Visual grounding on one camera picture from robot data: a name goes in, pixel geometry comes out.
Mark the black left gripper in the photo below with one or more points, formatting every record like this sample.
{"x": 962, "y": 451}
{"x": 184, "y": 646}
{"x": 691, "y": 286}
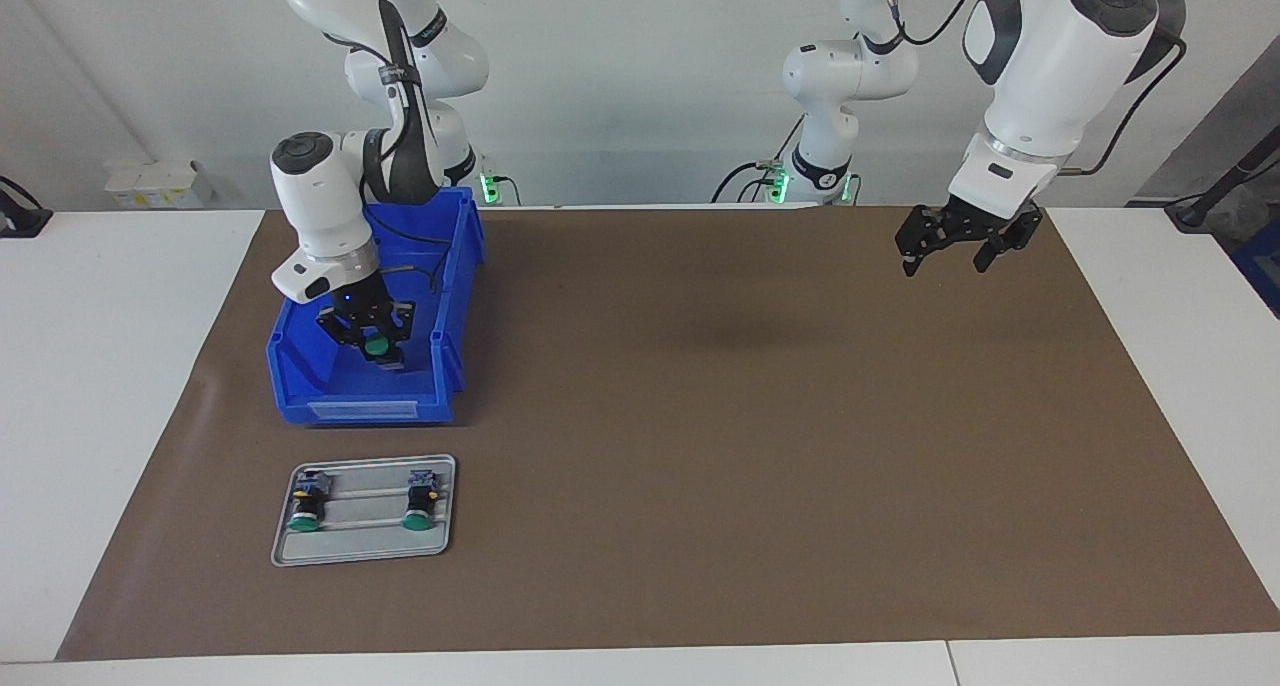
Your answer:
{"x": 985, "y": 221}

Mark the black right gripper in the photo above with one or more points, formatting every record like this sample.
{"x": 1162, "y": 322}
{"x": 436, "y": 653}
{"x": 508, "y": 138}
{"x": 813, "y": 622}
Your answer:
{"x": 360, "y": 301}

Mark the green push button switch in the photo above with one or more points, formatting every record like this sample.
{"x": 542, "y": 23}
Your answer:
{"x": 420, "y": 504}
{"x": 376, "y": 346}
{"x": 306, "y": 506}

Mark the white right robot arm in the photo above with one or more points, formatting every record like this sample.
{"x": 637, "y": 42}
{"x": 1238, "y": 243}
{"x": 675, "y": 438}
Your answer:
{"x": 320, "y": 206}

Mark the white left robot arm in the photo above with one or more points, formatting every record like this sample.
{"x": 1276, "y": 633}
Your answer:
{"x": 1050, "y": 66}

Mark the blue plastic storage bin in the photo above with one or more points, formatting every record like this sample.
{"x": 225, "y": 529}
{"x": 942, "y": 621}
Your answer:
{"x": 290, "y": 366}

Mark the black stand leg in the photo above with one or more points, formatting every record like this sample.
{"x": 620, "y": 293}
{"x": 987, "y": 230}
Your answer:
{"x": 1190, "y": 211}

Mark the grey metal tray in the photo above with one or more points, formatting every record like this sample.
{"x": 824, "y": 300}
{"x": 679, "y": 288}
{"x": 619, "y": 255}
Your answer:
{"x": 360, "y": 551}

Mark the white power strip box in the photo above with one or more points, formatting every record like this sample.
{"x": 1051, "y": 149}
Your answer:
{"x": 150, "y": 186}

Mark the blue crate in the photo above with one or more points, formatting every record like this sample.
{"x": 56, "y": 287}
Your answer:
{"x": 1262, "y": 266}

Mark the brown table mat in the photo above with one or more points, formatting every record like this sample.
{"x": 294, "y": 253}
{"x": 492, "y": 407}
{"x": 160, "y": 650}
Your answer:
{"x": 700, "y": 466}

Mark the black clamp device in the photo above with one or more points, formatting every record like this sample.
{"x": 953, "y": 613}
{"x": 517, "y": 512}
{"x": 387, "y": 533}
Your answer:
{"x": 20, "y": 221}

